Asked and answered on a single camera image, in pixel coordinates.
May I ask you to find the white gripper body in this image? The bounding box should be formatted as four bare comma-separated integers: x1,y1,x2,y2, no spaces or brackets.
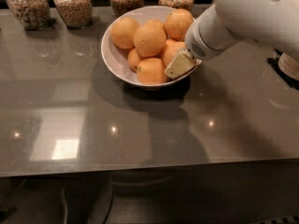
185,5,242,61

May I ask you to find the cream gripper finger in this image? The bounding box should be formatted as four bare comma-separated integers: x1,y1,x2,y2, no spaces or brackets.
164,49,196,79

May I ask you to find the orange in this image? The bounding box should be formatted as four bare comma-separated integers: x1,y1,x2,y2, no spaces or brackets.
161,42,186,66
136,58,168,85
164,8,194,41
134,23,166,58
110,17,139,49

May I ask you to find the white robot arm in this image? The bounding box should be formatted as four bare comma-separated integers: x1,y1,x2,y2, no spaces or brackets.
182,0,299,79

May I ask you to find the white ceramic bowl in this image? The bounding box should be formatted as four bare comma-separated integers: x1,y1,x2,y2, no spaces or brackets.
101,6,201,90

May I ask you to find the small orange left low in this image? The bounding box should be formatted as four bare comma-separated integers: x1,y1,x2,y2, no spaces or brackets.
127,48,143,72

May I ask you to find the bread roll at right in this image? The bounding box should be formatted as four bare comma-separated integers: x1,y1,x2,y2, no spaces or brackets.
278,53,299,81

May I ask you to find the glass jar far left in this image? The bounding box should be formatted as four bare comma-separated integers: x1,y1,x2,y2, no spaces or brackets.
7,0,50,31

